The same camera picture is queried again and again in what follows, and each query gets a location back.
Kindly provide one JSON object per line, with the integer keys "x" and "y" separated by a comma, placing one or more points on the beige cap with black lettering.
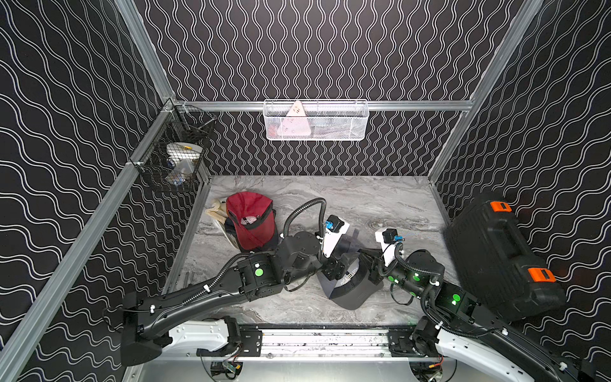
{"x": 218, "y": 212}

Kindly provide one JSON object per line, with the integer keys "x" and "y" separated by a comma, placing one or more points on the dark grey cap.
{"x": 359, "y": 283}

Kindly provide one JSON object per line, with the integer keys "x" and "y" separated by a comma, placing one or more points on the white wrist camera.
{"x": 335, "y": 228}
{"x": 389, "y": 239}

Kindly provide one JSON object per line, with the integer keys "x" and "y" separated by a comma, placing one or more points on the pink triangular card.
{"x": 295, "y": 124}

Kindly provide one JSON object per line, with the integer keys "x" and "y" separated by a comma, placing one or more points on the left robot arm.
{"x": 246, "y": 277}

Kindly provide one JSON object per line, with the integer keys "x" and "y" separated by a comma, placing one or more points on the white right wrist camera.
{"x": 389, "y": 239}

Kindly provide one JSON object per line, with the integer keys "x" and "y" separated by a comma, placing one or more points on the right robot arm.
{"x": 450, "y": 309}

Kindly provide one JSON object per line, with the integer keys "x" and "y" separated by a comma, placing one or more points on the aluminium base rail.
{"x": 325, "y": 343}

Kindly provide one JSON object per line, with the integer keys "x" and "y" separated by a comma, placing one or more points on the black plastic tool case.
{"x": 495, "y": 263}

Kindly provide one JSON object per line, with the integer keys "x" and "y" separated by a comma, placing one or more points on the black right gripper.
{"x": 379, "y": 267}

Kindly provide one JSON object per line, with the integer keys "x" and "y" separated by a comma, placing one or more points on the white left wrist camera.
{"x": 335, "y": 228}

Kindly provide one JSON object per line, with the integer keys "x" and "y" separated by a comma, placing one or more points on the aluminium corner frame post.
{"x": 142, "y": 41}

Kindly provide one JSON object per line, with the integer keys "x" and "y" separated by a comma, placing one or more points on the black wire mesh basket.
{"x": 185, "y": 124}

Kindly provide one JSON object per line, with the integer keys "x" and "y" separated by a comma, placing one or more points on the red and black cap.
{"x": 253, "y": 217}

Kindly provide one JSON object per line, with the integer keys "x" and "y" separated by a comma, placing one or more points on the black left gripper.
{"x": 332, "y": 267}

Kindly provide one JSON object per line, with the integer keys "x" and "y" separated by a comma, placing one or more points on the white item in black basket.
{"x": 183, "y": 159}

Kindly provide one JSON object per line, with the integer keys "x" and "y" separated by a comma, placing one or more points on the white wire wall basket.
{"x": 330, "y": 120}

